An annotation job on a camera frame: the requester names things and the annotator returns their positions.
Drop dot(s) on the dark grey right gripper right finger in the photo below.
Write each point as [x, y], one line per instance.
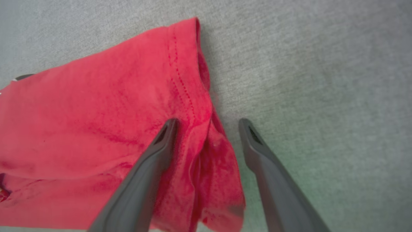
[276, 193]

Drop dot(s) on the red and white garment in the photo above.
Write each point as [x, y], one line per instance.
[96, 112]

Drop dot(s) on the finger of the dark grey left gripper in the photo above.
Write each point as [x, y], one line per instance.
[24, 76]

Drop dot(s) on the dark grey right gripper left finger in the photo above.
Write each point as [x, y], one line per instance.
[141, 180]

